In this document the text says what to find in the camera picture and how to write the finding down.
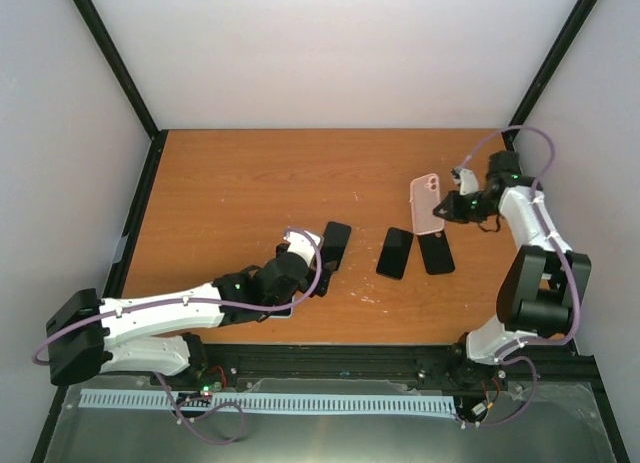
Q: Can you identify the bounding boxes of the pink phone case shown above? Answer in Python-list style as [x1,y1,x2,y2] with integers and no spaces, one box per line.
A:
[409,173,445,236]

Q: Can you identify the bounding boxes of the black phone case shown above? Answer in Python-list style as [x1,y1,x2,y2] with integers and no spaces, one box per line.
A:
[417,231,456,276]

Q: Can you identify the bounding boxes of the black phone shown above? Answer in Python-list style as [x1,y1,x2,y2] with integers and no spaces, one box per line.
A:
[376,227,414,280]

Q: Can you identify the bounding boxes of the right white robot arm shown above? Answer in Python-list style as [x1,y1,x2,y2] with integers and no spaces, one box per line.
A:
[433,151,591,365]

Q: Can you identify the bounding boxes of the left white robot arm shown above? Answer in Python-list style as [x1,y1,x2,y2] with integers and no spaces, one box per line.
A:
[33,232,325,386]

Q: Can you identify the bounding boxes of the phone in blue case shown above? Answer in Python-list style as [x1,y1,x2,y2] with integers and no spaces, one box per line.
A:
[269,308,293,319]

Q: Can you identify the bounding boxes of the grey metal front plate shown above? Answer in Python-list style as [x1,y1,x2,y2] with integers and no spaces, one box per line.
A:
[41,376,628,462]

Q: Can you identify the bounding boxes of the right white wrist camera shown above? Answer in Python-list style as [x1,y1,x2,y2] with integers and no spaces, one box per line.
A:
[451,166,480,196]

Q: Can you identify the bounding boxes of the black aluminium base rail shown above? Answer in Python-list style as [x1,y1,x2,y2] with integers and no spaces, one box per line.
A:
[69,343,599,397]

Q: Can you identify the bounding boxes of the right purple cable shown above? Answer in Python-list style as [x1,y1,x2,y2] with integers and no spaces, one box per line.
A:
[457,125,584,429]

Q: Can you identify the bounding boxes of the light blue slotted cable duct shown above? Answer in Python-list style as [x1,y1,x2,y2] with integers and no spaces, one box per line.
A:
[77,389,456,418]

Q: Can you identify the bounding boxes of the left black frame post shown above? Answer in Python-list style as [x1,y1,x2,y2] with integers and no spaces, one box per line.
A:
[71,0,166,145]

